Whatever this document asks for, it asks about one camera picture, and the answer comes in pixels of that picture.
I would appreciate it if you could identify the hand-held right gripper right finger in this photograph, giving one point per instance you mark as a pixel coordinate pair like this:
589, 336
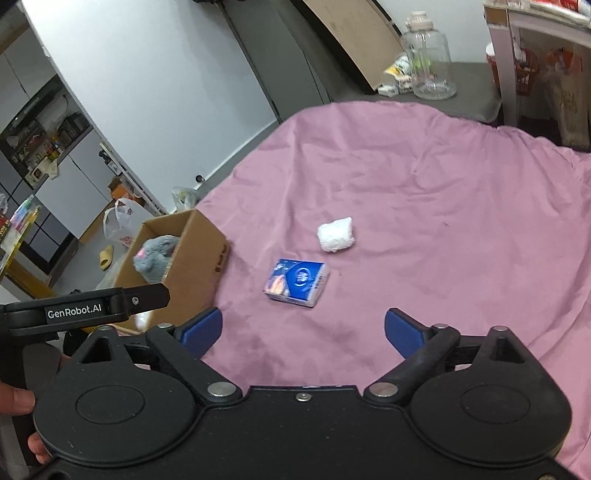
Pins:
404, 332

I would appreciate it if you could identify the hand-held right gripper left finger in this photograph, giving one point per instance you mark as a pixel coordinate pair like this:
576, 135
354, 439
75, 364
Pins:
203, 330

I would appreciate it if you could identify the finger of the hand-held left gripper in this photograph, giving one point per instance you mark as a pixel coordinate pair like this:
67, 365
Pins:
147, 299

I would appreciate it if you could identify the grey plush toy pink nose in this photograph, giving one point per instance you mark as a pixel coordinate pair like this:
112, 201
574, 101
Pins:
154, 258

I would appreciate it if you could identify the brown cardboard box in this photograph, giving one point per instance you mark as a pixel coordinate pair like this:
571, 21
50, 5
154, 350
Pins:
198, 263

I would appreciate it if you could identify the blue tissue packet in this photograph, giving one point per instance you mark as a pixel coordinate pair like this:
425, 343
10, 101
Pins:
298, 282

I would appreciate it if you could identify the white soft wad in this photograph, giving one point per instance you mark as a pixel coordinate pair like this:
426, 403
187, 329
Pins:
337, 234

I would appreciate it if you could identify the person's left hand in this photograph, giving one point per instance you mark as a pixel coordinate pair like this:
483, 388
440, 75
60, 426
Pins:
16, 401

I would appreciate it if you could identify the yellow slipper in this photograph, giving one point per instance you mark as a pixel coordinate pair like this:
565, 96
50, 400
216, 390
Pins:
106, 258

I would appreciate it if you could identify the white plastic bag red print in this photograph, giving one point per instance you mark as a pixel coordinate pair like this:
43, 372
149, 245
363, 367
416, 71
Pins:
124, 221

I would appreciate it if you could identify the colourful printed box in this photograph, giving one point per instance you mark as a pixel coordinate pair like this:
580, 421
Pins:
21, 226

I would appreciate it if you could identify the grey plastic bag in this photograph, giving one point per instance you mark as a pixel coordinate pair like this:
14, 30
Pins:
184, 198

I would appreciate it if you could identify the white kitchen cabinets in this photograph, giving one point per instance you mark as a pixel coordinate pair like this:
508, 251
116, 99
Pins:
69, 184

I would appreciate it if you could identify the pink bedsheet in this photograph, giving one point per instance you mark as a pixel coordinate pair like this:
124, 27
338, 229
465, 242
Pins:
415, 184

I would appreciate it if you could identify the small printed box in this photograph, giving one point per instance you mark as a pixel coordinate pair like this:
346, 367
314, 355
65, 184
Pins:
405, 84

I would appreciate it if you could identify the clear plastic water jug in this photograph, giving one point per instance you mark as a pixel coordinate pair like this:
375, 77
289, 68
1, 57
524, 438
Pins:
427, 60

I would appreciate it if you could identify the grey door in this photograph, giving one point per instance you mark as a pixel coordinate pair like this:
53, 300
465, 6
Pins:
286, 55

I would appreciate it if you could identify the beige paper bag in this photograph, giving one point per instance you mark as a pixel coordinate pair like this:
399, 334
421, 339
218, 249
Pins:
570, 106

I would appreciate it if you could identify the white desk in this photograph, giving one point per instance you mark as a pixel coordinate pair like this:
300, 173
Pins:
501, 50

